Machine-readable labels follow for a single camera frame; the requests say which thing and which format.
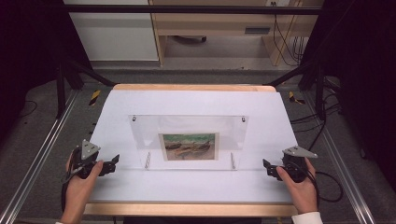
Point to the yellow black tape marker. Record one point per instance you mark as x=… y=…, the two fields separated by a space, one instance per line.
x=293 y=98
x=95 y=97

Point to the landscape painting photo print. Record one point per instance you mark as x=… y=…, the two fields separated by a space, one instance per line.
x=189 y=146

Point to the grey desk label plate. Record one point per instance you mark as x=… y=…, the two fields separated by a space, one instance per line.
x=257 y=30

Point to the light wooden desk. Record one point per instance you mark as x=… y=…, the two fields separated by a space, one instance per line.
x=211 y=21

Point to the aluminium floor rail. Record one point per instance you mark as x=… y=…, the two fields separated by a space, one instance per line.
x=342 y=168
x=37 y=155

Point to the wooden table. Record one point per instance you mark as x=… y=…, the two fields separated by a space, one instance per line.
x=193 y=87

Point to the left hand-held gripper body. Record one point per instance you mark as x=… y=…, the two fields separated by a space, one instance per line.
x=88 y=149

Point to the black curtain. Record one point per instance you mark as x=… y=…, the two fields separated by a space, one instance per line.
x=367 y=77
x=28 y=46

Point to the white cabinet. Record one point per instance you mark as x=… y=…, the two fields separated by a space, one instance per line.
x=115 y=37

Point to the person's left hand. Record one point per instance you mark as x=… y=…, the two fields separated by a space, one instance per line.
x=77 y=196

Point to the black horizontal frame bar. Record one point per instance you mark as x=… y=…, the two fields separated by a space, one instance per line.
x=186 y=9

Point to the black metal stand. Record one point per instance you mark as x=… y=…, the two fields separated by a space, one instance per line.
x=320 y=93
x=61 y=93

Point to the dark object under desk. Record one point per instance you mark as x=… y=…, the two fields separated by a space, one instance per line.
x=190 y=39

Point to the clear acrylic photo frame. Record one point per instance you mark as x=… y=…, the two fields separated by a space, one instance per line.
x=186 y=127

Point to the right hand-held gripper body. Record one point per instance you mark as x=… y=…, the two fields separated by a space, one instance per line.
x=295 y=168

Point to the person's right hand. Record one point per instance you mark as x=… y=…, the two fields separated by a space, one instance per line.
x=300 y=196

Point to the white table cover board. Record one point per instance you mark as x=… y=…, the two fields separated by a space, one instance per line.
x=186 y=186

